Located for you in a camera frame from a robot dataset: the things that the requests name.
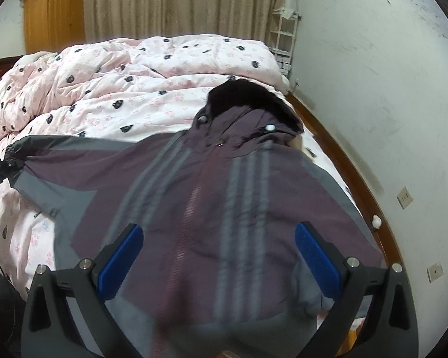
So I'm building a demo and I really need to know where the upper white wall socket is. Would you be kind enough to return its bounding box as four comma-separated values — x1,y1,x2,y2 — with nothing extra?
397,187,414,209

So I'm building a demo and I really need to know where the brown wooden bed frame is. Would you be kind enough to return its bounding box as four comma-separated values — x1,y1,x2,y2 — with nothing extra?
286,93,403,263

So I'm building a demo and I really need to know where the purple grey hooded jacket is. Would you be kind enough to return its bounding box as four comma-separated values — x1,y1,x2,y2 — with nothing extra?
5,79,384,357

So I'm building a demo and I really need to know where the white wire shelf rack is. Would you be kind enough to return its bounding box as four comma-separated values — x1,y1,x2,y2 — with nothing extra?
268,7,301,78

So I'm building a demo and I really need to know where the beige curtain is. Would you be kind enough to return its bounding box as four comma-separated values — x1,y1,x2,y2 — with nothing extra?
84,0,285,42

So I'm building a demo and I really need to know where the pink cat print duvet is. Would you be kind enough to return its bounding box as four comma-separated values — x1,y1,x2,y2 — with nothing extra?
0,34,359,299

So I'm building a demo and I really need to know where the orange wooden wardrobe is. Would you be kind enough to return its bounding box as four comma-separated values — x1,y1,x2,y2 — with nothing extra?
23,0,85,54

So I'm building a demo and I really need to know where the white wall socket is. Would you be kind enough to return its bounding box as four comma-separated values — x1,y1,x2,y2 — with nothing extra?
397,187,414,209
427,262,444,283

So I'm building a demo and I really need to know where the lower white wall socket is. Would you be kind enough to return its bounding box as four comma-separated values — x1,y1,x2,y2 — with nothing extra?
427,262,444,283

